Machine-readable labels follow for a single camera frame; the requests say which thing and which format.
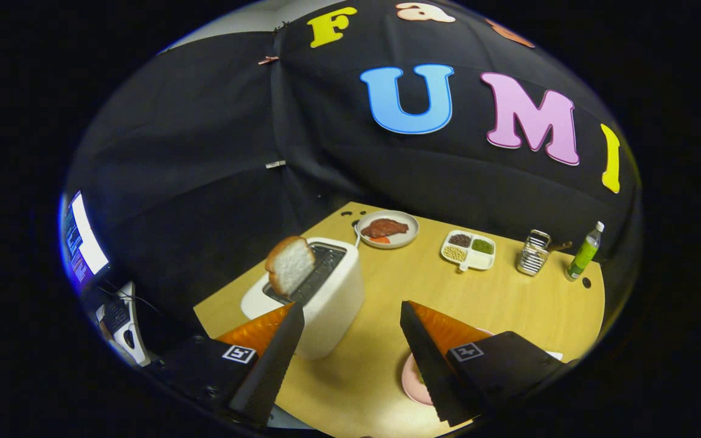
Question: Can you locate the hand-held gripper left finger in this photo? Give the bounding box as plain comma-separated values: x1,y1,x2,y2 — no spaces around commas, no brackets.
144,301,306,429

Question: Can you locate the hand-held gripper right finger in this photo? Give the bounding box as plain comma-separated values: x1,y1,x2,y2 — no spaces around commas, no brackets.
399,300,570,428

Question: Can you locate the white bread slice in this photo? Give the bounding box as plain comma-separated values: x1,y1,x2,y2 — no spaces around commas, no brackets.
265,235,316,299

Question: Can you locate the pink round plate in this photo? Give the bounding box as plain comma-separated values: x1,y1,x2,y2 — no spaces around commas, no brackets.
402,328,496,407

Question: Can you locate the white toaster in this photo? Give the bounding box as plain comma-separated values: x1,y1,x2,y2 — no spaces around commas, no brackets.
240,237,366,360

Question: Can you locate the white divided spice dish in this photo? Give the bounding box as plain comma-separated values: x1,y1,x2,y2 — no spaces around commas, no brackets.
440,230,497,273

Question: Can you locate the beige round plate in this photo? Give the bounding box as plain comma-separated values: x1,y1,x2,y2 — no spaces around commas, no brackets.
355,210,420,250

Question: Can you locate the white side desk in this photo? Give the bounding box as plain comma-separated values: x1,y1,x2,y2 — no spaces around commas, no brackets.
96,281,152,367

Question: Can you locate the red meat steak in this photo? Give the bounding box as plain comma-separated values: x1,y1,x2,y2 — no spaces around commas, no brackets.
361,218,410,239

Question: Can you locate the black keyboard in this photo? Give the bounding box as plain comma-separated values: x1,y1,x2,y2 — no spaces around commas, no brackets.
102,298,132,335

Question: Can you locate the green label drink bottle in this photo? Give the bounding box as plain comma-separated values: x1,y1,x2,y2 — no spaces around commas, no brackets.
565,221,605,282

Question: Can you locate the black backdrop cloth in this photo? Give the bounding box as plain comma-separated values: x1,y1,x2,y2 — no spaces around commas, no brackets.
61,0,643,360

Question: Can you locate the computer monitor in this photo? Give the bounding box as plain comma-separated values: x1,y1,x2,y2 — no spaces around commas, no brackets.
58,190,111,293

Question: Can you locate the metal wire utensil holder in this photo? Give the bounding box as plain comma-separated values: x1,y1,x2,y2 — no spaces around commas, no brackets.
516,229,552,277

